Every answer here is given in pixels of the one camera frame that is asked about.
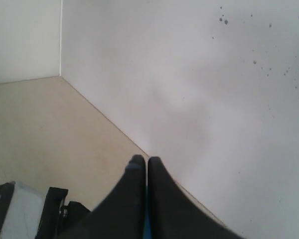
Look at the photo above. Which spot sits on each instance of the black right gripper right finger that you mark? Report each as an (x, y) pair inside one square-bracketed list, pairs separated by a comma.
[(172, 215)]

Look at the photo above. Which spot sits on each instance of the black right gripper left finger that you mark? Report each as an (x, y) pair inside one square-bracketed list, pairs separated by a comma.
[(121, 215)]

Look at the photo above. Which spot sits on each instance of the black and grey robot base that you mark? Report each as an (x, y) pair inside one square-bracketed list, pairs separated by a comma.
[(26, 213)]

